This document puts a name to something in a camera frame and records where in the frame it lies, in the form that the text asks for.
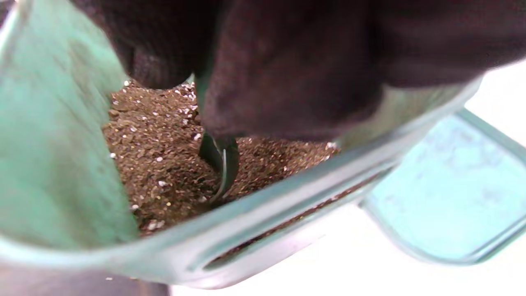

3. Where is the green plastic trowel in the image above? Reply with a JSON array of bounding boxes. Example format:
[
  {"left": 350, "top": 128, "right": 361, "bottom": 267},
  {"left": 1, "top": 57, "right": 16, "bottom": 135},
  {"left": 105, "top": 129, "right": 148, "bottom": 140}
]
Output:
[{"left": 195, "top": 74, "right": 241, "bottom": 205}]

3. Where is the green plastic bin lid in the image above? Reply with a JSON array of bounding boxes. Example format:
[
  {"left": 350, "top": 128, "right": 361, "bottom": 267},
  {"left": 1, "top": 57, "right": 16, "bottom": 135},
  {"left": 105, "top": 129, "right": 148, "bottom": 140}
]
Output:
[{"left": 359, "top": 107, "right": 526, "bottom": 266}]

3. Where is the person's right hand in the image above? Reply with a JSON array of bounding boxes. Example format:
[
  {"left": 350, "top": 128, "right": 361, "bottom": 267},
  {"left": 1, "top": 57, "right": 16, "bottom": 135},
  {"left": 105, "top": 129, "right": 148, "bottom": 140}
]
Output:
[{"left": 70, "top": 0, "right": 526, "bottom": 143}]

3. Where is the green plastic storage bin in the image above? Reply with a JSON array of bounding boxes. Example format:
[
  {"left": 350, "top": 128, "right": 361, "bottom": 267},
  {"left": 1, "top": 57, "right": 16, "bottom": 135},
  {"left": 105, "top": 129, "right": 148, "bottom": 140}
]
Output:
[{"left": 0, "top": 0, "right": 486, "bottom": 291}]

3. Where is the brown potting mix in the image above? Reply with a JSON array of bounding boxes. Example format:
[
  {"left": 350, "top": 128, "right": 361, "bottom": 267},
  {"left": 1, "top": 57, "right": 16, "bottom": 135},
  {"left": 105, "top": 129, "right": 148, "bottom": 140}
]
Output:
[{"left": 102, "top": 81, "right": 342, "bottom": 237}]

